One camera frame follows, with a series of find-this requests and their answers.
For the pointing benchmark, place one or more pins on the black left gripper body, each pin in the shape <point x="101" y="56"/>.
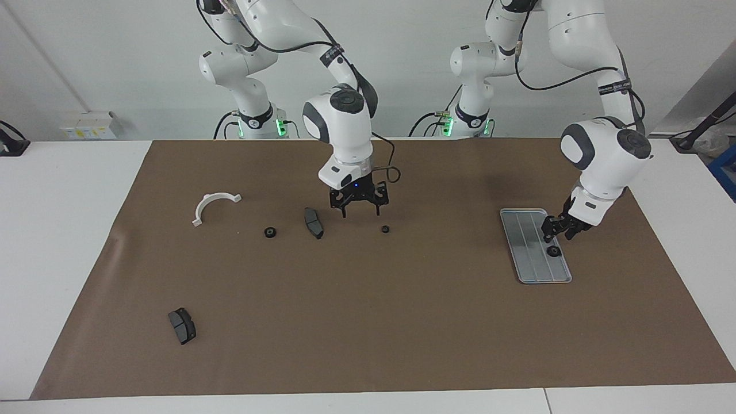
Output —
<point x="575" y="221"/>

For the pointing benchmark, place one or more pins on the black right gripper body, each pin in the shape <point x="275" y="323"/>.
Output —
<point x="357" y="192"/>

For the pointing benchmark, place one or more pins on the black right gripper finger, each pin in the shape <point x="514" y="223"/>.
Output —
<point x="383" y="194"/>
<point x="338" y="199"/>

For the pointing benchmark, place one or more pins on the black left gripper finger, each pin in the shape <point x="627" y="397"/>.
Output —
<point x="552" y="224"/>
<point x="571" y="233"/>

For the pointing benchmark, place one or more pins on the large black bearing gear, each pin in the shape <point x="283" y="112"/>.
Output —
<point x="553" y="250"/>
<point x="270" y="232"/>

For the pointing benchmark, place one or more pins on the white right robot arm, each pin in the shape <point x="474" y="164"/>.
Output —
<point x="345" y="123"/>

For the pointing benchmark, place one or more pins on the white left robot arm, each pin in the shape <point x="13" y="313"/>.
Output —
<point x="604" y="155"/>

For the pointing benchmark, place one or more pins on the silver metal tray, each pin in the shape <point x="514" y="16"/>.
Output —
<point x="532" y="259"/>

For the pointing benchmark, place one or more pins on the long grey brake pad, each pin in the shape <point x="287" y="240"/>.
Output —
<point x="313" y="223"/>

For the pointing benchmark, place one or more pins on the brown table mat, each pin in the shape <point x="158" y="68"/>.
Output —
<point x="368" y="316"/>

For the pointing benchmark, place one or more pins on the black stand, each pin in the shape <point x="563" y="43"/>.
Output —
<point x="687" y="141"/>

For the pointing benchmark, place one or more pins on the blue crate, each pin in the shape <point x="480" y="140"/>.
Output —
<point x="727" y="172"/>

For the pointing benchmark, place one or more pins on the crumpled clear plastic bag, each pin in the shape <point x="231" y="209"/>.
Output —
<point x="716" y="144"/>

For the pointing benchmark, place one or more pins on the short grey brake pad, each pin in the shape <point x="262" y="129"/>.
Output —
<point x="183" y="328"/>

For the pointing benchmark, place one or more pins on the black table clamp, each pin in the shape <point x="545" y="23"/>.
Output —
<point x="11" y="146"/>

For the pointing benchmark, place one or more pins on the white curved plastic bracket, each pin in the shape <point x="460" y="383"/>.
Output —
<point x="198" y="221"/>

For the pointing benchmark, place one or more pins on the white wall box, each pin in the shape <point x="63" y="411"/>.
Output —
<point x="92" y="123"/>

